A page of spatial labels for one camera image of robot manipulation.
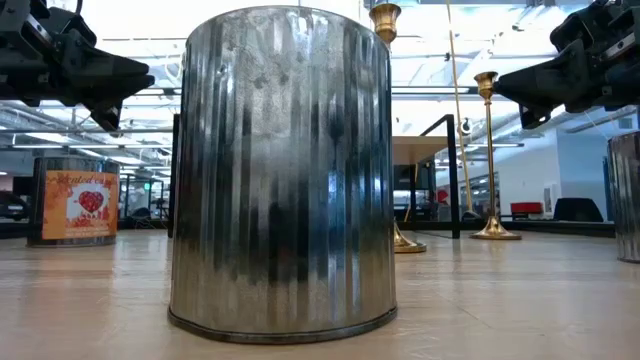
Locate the tall brass candlestick holder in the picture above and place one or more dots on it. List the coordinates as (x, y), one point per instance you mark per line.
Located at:
(385, 22)

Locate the black monitor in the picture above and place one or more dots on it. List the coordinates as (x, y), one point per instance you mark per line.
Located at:
(22, 185)

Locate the dark chair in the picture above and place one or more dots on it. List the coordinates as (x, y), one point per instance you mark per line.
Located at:
(12, 207)

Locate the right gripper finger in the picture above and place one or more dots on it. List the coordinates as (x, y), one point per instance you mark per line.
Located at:
(560, 80)
(532, 116)

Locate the short brass candlestick holder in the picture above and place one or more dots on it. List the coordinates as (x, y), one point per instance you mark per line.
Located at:
(486, 80)

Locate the wooden shelf black metal frame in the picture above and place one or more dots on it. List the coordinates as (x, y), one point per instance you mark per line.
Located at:
(417, 150)

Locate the red seat cushion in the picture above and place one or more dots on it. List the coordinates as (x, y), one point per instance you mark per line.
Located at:
(526, 208)

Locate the metal candle tin orange label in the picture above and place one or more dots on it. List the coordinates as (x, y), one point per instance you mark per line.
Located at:
(627, 200)
(75, 205)

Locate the black chair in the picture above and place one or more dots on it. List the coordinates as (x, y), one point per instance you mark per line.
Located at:
(577, 211)

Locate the black table edge rail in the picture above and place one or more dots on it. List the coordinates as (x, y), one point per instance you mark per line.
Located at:
(550, 229)

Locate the plain galvanized metal candle tin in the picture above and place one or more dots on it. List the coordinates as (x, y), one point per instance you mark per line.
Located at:
(280, 175)

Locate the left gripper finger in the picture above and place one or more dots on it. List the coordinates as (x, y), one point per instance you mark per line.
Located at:
(105, 75)
(109, 117)

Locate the long ceiling light bar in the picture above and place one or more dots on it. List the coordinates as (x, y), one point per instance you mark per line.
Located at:
(430, 90)

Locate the white round hook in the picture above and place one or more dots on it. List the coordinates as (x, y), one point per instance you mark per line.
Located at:
(465, 126)

